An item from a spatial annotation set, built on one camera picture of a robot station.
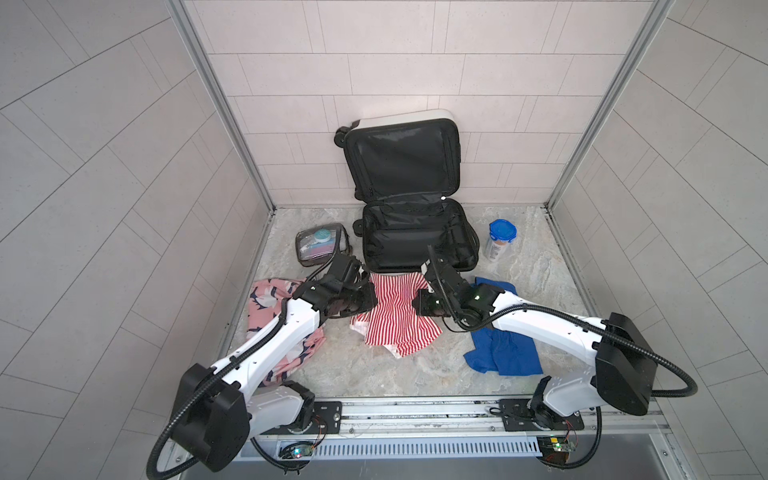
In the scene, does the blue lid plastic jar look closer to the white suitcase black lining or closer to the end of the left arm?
the white suitcase black lining

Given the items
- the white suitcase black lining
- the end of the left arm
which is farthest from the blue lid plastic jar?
the end of the left arm

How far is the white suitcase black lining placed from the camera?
3.01 ft

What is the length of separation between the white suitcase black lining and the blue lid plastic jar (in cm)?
5

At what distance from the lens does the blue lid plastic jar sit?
0.93 metres
